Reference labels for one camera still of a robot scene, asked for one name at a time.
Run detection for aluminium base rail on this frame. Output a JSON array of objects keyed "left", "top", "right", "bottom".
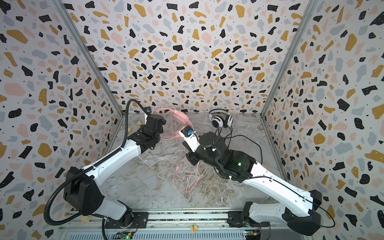
[{"left": 56, "top": 208, "right": 317, "bottom": 240}]

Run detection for white black headphones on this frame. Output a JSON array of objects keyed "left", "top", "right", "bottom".
[{"left": 209, "top": 109, "right": 233, "bottom": 129}]

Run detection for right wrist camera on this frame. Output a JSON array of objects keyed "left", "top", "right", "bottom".
[{"left": 179, "top": 125, "right": 200, "bottom": 153}]

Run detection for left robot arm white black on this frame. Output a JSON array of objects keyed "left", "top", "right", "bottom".
[{"left": 64, "top": 115, "right": 166, "bottom": 228}]

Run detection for left arm corrugated cable conduit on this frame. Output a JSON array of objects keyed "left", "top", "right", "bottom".
[{"left": 43, "top": 98, "right": 151, "bottom": 226}]

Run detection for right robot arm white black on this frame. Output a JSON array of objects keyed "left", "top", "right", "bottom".
[{"left": 179, "top": 127, "right": 322, "bottom": 236}]

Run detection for pink headphones with cable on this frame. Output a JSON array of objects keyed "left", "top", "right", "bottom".
[{"left": 154, "top": 108, "right": 201, "bottom": 193}]

